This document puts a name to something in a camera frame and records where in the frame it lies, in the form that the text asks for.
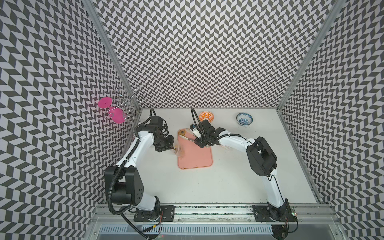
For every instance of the pink plastic tray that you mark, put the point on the pink plastic tray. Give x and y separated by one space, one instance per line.
195 157

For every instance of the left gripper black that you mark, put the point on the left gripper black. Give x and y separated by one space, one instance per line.
169 146

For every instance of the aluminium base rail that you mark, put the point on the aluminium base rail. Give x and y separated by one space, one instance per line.
219 221

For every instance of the pink stemmed glass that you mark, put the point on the pink stemmed glass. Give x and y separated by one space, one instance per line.
115 114

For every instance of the heart chocolate cookie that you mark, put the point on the heart chocolate cookie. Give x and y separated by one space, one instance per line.
182 132

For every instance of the blue patterned bowl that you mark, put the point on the blue patterned bowl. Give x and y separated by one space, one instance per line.
244 119

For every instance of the orange patterned bowl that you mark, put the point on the orange patterned bowl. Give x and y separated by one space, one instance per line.
206 115

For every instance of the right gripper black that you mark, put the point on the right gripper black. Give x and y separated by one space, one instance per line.
198 141

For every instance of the clear bag with pink contents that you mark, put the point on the clear bag with pink contents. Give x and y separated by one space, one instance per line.
178 150

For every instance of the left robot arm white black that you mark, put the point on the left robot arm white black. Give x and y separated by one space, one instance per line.
123 184

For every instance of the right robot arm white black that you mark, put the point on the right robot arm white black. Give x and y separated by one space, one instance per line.
261 158

